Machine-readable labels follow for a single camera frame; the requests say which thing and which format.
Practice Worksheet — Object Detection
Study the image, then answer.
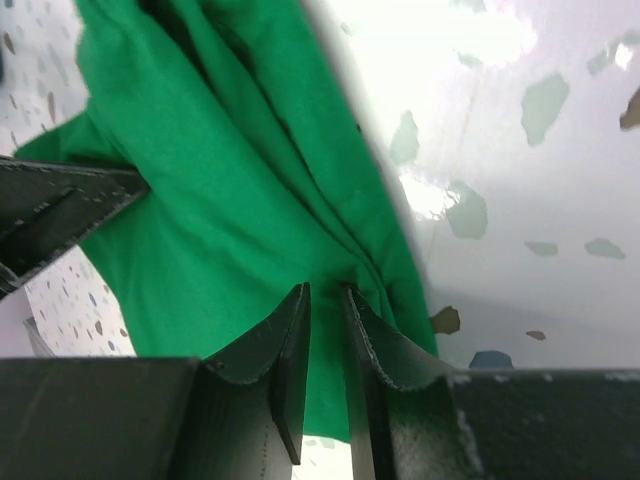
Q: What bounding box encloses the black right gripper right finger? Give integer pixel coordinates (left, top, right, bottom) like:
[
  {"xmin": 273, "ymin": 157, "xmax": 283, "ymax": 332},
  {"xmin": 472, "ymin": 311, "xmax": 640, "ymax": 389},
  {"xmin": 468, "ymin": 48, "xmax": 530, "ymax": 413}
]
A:
[{"xmin": 342, "ymin": 286, "xmax": 639, "ymax": 479}]

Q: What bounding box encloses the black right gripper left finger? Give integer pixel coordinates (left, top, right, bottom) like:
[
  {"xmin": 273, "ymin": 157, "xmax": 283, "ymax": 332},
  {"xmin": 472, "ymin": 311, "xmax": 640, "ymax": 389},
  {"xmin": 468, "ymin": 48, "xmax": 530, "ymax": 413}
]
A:
[{"xmin": 1, "ymin": 284, "xmax": 311, "ymax": 479}]

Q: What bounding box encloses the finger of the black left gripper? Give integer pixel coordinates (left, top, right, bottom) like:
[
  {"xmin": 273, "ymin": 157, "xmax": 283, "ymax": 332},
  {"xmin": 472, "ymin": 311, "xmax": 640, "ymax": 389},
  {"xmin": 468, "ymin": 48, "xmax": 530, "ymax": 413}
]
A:
[{"xmin": 1, "ymin": 156, "xmax": 149, "ymax": 298}]

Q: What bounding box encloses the green t shirt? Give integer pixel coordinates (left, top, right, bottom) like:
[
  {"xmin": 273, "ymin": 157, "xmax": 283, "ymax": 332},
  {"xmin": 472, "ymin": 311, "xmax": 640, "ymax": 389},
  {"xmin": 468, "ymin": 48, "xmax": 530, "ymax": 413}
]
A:
[{"xmin": 18, "ymin": 1, "xmax": 436, "ymax": 441}]

